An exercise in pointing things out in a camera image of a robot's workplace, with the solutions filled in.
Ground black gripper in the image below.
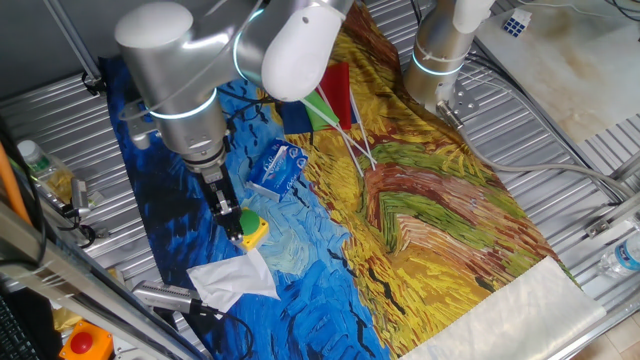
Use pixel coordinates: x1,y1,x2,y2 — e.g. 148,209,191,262
192,160,246,242

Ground white napkin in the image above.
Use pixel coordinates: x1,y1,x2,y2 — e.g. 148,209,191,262
186,248,281,314

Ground green button yellow box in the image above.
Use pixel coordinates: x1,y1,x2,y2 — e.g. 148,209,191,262
237,207,270,252

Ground blue tissue pack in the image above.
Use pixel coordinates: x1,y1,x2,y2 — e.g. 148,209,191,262
244,138,310,202

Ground red green blue flags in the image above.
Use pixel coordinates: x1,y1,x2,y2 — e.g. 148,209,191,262
279,97,377,172

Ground green flag white stick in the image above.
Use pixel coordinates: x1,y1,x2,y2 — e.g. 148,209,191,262
298,89,378,166

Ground grey metal device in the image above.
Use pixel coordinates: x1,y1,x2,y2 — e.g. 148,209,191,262
69,176,106,214

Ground red flag white stick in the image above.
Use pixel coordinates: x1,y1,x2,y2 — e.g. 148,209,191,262
317,61,366,179

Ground orange box red button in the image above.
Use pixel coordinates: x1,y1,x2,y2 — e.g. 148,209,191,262
58,319,115,360

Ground painting print tablecloth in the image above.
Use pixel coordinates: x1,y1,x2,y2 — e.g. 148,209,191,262
98,0,609,360

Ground yellow oil bottle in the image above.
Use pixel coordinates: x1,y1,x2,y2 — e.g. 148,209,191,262
16,138,76,204

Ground orange tube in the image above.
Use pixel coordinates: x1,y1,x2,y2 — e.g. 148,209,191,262
0,141,32,227

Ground grey metal pole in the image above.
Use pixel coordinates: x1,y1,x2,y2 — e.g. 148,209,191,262
42,0,106,96

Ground black keyboard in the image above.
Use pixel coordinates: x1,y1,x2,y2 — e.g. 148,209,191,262
0,287,64,360

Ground rubik's cube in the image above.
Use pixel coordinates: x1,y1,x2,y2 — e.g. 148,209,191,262
502,7,533,39

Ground white marble board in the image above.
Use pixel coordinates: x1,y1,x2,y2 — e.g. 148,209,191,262
472,0,640,146

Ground clear water bottle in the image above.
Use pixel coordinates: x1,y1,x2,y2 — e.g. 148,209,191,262
597,232,640,280

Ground black camera cable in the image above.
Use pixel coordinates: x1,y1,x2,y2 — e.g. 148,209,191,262
197,303,256,360

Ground silver camera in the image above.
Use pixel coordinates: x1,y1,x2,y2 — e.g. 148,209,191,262
131,279,204,317

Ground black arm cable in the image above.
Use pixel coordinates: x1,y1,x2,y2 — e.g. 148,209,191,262
217,84,279,131

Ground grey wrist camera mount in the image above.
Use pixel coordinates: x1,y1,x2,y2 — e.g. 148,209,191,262
119,97,161,150

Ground black looped cable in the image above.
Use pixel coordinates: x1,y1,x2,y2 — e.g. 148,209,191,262
55,204,99,250

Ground aluminium frame bar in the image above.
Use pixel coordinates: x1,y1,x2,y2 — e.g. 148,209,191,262
0,199,206,360

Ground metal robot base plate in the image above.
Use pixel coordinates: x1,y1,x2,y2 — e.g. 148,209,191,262
434,79,480,121

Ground grey hose cable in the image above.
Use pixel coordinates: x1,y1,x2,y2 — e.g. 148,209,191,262
435,99,634,201

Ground aluminium profile bracket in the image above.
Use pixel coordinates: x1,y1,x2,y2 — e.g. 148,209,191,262
584,149,640,240

